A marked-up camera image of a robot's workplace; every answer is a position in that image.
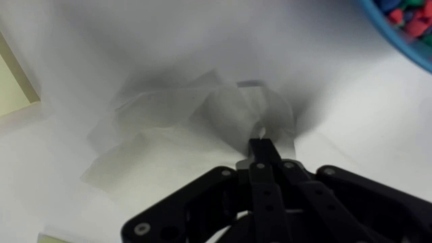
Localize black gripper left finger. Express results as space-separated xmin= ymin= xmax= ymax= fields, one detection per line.
xmin=121 ymin=137 xmax=274 ymax=243

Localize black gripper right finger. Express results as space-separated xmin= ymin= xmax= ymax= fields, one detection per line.
xmin=262 ymin=137 xmax=432 ymax=243

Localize white napkin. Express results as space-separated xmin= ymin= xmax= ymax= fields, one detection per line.
xmin=80 ymin=66 xmax=299 ymax=203

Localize blue plastic bowl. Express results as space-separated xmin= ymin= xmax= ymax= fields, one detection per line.
xmin=357 ymin=0 xmax=432 ymax=75

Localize colourful candy pieces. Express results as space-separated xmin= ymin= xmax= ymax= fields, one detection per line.
xmin=376 ymin=0 xmax=432 ymax=45

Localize yellow sticky note pad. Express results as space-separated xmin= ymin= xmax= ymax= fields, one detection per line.
xmin=0 ymin=32 xmax=42 ymax=118

